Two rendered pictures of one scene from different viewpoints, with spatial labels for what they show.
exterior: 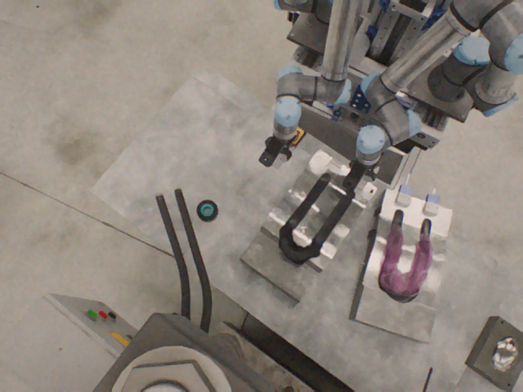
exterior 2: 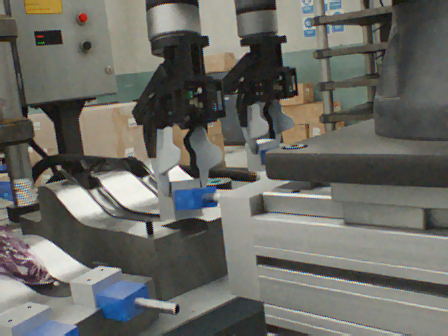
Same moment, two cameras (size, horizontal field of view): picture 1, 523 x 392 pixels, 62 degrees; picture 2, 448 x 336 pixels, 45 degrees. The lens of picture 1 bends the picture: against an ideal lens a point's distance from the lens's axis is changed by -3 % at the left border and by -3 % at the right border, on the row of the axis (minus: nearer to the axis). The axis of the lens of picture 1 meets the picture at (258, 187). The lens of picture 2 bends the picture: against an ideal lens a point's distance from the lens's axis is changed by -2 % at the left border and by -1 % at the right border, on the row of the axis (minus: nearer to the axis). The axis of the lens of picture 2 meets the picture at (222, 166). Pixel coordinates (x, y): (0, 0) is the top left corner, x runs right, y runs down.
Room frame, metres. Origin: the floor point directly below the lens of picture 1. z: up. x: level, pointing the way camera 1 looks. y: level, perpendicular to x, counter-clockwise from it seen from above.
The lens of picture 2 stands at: (0.84, -1.05, 1.09)
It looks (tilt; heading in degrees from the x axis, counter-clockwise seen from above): 10 degrees down; 109
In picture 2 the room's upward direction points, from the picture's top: 7 degrees counter-clockwise
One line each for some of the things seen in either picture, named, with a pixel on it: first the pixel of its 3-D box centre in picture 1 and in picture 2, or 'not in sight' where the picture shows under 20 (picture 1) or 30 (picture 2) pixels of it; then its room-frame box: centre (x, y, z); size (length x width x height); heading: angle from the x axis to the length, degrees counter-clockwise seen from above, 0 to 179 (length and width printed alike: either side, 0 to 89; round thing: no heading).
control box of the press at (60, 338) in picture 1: (147, 349); (79, 209); (-0.12, 0.35, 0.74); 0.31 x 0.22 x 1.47; 59
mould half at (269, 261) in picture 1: (310, 223); (137, 210); (0.37, -0.20, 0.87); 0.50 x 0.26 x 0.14; 149
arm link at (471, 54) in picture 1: (470, 60); not in sight; (0.89, -0.66, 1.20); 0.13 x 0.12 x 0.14; 31
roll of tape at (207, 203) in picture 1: (207, 211); (216, 188); (0.39, 0.18, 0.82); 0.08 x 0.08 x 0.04
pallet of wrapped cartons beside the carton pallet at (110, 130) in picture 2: not in sight; (98, 155); (-1.94, 3.47, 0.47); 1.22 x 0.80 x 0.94; 164
